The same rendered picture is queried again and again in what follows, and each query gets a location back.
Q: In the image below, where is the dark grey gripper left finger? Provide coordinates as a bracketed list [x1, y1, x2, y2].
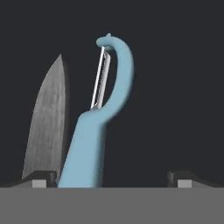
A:
[0, 170, 58, 189]

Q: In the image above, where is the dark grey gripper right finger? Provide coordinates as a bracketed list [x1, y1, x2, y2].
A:
[166, 170, 224, 189]

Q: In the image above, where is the light blue peeler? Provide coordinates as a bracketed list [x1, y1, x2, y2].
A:
[57, 32, 136, 189]

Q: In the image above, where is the grey steel knife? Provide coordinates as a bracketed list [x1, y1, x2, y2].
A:
[21, 53, 68, 181]

